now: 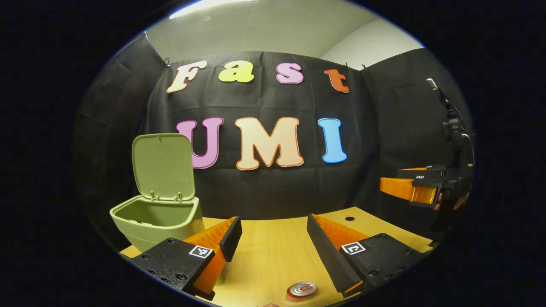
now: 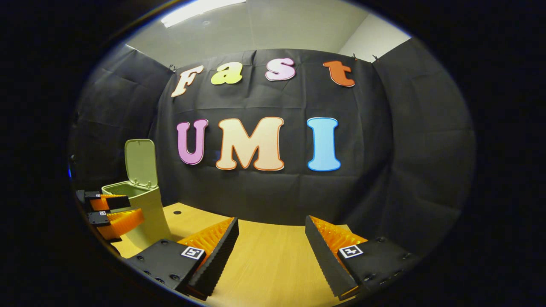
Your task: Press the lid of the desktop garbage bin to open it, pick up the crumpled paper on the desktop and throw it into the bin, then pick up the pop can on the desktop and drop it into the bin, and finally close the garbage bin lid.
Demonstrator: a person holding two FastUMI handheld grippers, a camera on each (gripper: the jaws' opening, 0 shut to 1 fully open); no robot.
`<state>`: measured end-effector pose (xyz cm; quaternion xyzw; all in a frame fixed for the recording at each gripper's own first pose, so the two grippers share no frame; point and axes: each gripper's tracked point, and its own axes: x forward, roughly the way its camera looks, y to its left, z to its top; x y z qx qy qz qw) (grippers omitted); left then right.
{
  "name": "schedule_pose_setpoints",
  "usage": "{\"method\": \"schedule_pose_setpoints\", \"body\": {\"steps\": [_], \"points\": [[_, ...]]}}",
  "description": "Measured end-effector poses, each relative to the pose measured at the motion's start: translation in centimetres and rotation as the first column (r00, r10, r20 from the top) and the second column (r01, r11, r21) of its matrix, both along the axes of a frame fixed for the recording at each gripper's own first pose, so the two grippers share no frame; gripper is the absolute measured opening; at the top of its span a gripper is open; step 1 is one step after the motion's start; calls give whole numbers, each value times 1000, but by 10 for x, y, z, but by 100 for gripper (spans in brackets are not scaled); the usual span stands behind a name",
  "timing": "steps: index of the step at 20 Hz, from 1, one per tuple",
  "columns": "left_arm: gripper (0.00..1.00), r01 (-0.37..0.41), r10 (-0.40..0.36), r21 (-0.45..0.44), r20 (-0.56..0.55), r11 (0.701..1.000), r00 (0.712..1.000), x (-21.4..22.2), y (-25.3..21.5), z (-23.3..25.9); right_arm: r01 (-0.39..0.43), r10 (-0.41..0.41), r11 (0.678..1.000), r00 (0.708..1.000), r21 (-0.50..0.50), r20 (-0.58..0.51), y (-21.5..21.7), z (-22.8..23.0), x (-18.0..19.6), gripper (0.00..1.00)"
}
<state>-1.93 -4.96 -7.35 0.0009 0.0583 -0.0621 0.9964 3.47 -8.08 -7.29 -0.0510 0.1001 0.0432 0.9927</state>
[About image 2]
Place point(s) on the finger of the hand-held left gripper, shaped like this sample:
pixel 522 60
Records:
pixel 123 221
pixel 117 202

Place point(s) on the ceiling light panel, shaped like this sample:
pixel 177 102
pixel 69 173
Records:
pixel 196 10

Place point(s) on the black backdrop cloth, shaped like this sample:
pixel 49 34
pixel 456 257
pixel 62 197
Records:
pixel 277 192

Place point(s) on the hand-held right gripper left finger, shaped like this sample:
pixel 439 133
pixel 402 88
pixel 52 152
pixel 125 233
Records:
pixel 222 256

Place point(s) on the wooden desktop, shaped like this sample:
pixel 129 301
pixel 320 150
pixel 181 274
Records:
pixel 268 264

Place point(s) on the pale green garbage bin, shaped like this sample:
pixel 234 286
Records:
pixel 149 213

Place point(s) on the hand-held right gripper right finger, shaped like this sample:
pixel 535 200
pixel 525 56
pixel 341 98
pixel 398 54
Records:
pixel 322 256

